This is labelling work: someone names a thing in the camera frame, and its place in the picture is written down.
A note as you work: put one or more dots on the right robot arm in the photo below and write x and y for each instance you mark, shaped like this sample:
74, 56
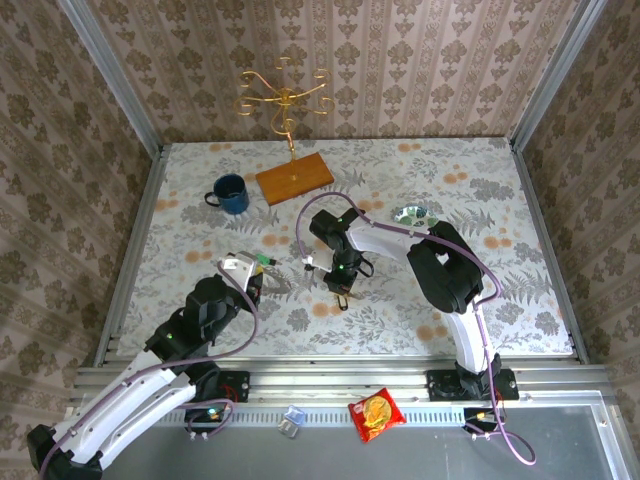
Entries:
445, 270

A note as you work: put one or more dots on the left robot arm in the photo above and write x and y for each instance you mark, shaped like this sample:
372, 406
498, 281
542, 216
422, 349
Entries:
125, 400

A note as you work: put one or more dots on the green leaf patterned bowl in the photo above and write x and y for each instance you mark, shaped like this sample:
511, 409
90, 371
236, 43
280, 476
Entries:
410, 215

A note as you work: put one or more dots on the gold hook stand wooden base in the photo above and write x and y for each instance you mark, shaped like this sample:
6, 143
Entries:
295, 182

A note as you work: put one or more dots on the blue ceramic mug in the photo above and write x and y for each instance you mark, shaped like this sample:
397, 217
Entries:
232, 197

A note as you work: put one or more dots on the black electronics box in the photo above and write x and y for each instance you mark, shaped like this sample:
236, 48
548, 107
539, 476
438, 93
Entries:
210, 415

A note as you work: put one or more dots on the red snack packet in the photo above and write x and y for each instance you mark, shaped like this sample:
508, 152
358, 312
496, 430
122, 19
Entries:
377, 415

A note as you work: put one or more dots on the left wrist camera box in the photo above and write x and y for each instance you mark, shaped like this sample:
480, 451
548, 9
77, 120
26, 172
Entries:
239, 267

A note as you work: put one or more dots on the aluminium front rail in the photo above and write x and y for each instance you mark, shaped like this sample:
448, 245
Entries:
325, 382

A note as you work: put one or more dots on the aluminium table side rail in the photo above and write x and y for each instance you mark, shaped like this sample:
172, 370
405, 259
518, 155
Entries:
548, 250
134, 250

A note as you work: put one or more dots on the aluminium frame post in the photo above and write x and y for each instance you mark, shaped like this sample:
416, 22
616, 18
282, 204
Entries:
554, 75
116, 80

